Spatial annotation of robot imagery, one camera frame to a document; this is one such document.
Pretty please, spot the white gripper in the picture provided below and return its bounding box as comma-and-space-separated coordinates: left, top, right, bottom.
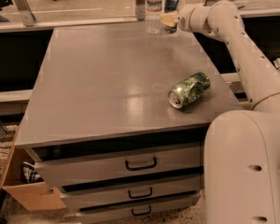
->
160, 5, 196, 33

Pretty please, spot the blue red bull can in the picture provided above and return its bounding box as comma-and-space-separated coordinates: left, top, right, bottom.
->
164, 0, 179, 34

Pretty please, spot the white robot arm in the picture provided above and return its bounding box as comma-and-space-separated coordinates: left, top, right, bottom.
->
161, 0, 280, 224

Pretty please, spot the clear plastic water bottle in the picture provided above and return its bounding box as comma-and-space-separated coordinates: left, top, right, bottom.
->
146, 0, 162, 35

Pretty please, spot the green crushed soda can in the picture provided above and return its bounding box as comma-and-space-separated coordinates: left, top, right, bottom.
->
168, 72, 211, 109

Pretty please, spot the grey drawer cabinet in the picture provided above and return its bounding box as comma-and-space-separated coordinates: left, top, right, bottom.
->
14, 18, 245, 224

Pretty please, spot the middle grey drawer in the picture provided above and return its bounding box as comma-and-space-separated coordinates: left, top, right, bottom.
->
61, 169, 201, 210

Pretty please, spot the grey drawer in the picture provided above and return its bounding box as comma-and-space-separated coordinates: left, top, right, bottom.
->
77, 192, 199, 224
35, 142, 202, 190
61, 169, 201, 210

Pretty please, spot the top grey drawer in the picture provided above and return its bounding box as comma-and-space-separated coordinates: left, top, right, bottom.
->
35, 142, 202, 190

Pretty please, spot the bottom grey drawer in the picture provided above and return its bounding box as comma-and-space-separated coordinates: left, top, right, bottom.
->
77, 192, 199, 224

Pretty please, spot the checkered cloth in box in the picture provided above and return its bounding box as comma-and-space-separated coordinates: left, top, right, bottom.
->
22, 161, 43, 184

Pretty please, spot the brown cardboard box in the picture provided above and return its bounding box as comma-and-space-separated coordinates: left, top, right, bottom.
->
0, 138, 65, 211

